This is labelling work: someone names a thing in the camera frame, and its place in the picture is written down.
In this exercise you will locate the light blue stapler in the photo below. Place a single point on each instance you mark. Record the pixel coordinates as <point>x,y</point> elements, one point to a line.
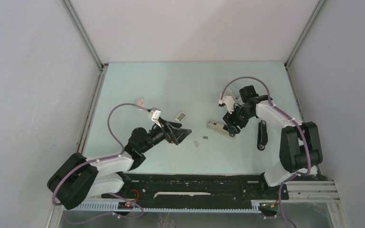
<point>231,93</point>

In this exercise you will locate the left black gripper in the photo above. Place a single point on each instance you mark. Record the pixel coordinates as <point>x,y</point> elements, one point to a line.
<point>175,135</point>

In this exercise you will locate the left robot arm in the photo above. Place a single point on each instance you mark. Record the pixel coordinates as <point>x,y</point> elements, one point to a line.
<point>80,178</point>

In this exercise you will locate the pink stapler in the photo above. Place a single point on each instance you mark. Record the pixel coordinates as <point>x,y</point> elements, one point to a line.
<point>140,102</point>

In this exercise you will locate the open staple box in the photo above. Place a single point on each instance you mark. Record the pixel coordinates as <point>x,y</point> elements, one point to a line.
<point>180,116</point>

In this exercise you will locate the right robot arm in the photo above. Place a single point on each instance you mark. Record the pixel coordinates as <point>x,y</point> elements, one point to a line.
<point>299,148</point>

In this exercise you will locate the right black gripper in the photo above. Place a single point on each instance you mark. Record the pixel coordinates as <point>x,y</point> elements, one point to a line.
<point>229,118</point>

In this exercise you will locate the beige black long stapler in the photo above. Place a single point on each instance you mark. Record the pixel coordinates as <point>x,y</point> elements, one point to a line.
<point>220,128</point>

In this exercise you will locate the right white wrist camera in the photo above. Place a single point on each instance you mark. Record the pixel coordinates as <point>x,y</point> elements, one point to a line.
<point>229,102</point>

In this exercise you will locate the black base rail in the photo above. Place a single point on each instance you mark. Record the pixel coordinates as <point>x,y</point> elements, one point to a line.
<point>207,192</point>

